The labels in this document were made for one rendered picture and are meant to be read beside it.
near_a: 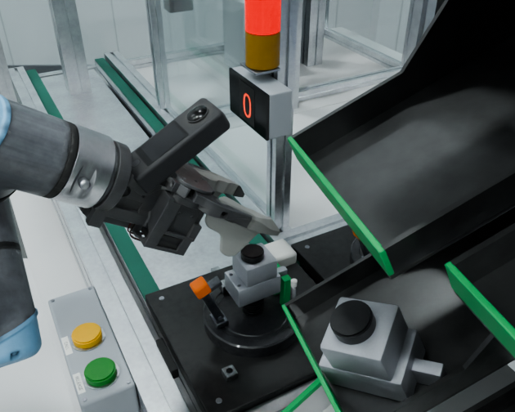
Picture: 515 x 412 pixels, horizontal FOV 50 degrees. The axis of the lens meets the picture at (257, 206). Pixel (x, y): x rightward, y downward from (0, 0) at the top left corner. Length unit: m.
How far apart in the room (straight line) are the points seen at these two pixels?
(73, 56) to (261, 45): 0.93
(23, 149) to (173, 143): 0.15
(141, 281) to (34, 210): 0.45
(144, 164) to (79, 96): 1.10
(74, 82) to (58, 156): 1.16
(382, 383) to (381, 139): 0.17
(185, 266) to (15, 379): 0.31
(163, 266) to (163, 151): 0.44
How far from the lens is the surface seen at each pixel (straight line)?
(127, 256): 0.96
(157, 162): 0.56
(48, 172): 0.51
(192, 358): 0.75
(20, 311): 0.56
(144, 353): 0.79
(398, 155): 0.36
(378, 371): 0.39
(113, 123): 1.47
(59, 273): 1.09
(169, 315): 0.81
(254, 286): 0.72
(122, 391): 0.75
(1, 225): 0.58
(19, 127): 0.50
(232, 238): 0.62
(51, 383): 0.91
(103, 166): 0.53
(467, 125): 0.37
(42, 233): 1.21
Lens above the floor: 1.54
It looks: 35 degrees down
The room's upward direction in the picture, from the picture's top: straight up
